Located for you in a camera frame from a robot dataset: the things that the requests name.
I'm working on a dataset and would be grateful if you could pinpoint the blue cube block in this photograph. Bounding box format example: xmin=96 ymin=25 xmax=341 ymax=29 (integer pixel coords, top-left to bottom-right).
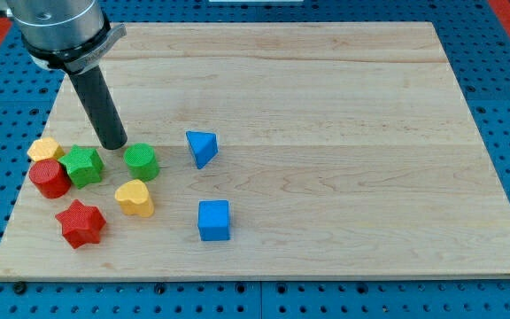
xmin=197 ymin=200 xmax=230 ymax=241

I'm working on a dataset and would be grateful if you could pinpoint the wooden board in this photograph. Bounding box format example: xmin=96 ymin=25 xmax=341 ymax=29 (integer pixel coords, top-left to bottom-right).
xmin=0 ymin=22 xmax=510 ymax=282

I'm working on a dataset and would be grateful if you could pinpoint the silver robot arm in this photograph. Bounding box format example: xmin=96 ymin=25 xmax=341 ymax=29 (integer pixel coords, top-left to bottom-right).
xmin=7 ymin=0 xmax=127 ymax=74

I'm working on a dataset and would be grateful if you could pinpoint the green star block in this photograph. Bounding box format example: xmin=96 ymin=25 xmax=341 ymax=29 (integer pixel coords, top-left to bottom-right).
xmin=58 ymin=145 xmax=104 ymax=189

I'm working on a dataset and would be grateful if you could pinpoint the red cylinder block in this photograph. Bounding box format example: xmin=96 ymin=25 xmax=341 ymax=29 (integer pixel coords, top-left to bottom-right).
xmin=28 ymin=159 xmax=72 ymax=199

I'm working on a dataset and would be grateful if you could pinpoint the red star block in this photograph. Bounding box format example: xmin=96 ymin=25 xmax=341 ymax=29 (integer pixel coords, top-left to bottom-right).
xmin=55 ymin=199 xmax=106 ymax=249

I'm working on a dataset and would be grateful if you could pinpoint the yellow heart block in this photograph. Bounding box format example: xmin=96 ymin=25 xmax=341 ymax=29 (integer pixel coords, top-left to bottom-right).
xmin=114 ymin=179 xmax=155 ymax=218

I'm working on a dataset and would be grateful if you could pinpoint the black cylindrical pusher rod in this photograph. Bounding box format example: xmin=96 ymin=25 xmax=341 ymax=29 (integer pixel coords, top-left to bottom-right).
xmin=69 ymin=66 xmax=128 ymax=150

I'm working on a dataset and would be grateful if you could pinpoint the green cylinder block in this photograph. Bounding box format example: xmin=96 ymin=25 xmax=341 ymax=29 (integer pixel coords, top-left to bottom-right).
xmin=123 ymin=143 xmax=159 ymax=182

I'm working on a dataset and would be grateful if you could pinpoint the yellow hexagon block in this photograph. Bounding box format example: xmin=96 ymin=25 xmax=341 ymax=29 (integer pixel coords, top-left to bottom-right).
xmin=27 ymin=137 xmax=66 ymax=162

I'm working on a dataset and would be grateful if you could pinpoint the blue triangle block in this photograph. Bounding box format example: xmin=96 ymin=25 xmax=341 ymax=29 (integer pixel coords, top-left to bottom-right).
xmin=186 ymin=131 xmax=219 ymax=169

